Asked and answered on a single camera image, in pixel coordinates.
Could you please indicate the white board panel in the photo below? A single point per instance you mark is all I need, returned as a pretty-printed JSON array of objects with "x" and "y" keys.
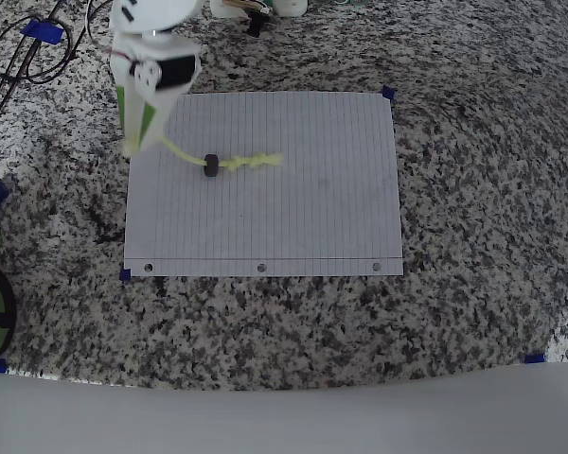
[{"x": 284, "y": 416}]

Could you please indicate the lined white paper sheet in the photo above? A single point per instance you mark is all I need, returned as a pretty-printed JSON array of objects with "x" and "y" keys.
[{"x": 265, "y": 213}]

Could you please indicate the black hex nut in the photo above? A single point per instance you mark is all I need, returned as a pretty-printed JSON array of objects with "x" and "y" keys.
[{"x": 211, "y": 165}]

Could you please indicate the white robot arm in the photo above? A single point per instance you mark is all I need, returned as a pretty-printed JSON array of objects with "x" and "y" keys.
[{"x": 147, "y": 14}]

